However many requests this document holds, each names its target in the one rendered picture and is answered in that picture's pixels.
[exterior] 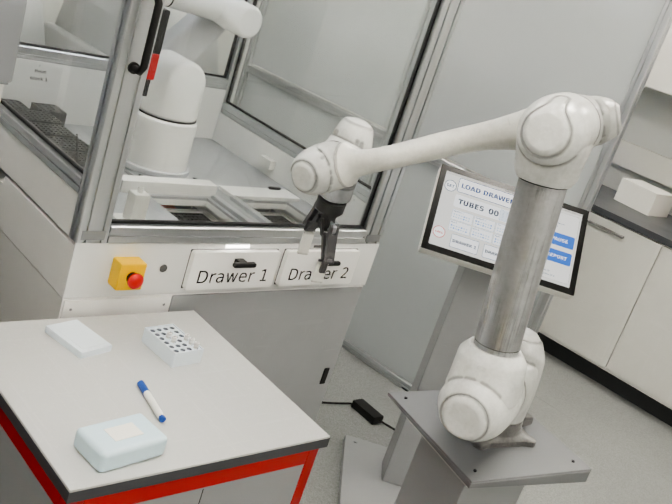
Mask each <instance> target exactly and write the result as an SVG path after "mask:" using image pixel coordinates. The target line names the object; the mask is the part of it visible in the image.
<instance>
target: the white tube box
mask: <svg viewBox="0 0 672 504"><path fill-rule="evenodd" d="M168 331H170V332H172V336H173V335H175V336H177V340H176V342H175V343H172V342H171V339H167V338H166V335H167V332H168ZM184 336H185V333H184V332H183V331H182V330H181V329H179V328H178V327H177V326H176V325H175V324H165V325H158V326H150V327H145V329H144V333H143V336H142V340H141V341H142V342H143V343H144V344H145V345H146V346H147V347H149V348H150V349H151V350H152V351H153V352H154V353H155V354H156V355H158V356H159V357H160V358H161V359H162V360H163V361H164V362H165V363H167V364H168V365H169V366H170V367H171V368H174V367H179V366H185V365H190V364H196V363H200V361H201V358H202V354H203V351H204V349H203V348H202V347H201V346H200V345H199V347H198V349H194V348H193V347H194V344H193V345H189V344H188V343H189V340H188V341H184Z"/></svg>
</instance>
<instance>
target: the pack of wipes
mask: <svg viewBox="0 0 672 504"><path fill-rule="evenodd" d="M166 444H167V437H166V435H164V434H163V433H162V432H161V431H160V430H159V429H158V428H157V427H156V426H155V425H154V424H153V423H151V422H150V421H149V420H148V419H147V418H146V417H145V416H144V415H143V414H141V413H138V414H134V415H130V416H126V417H121V418H117V419H113V420H109V421H105V422H101V423H97V424H93V425H89V426H85V427H81V428H79V429H78V430H77V431H76V435H75V439H74V447H75V448H76V449H77V450H78V451H79V452H80V453H81V454H82V455H83V456H84V457H85V458H86V459H87V461H88V462H89V463H90V464H91V465H92V466H93V467H94V468H95V469H96V470H97V471H98V472H106V471H109V470H113V469H116V468H119V467H123V466H126V465H129V464H133V463H136V462H139V461H143V460H146V459H149V458H153V457H156V456H159V455H162V454H163V453H164V450H165V447H166Z"/></svg>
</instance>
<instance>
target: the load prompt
mask: <svg viewBox="0 0 672 504"><path fill-rule="evenodd" d="M457 192H461V193H464V194H467V195H470V196H473V197H476V198H479V199H482V200H485V201H488V202H491V203H494V204H497V205H501V206H504V207H507V208H510V207H511V204H512V200H513V196H514V195H512V194H509V193H506V192H503V191H500V190H497V189H494V188H491V187H488V186H485V185H481V184H478V183H475V182H472V181H469V180H466V179H463V178H460V180H459V184H458V188H457Z"/></svg>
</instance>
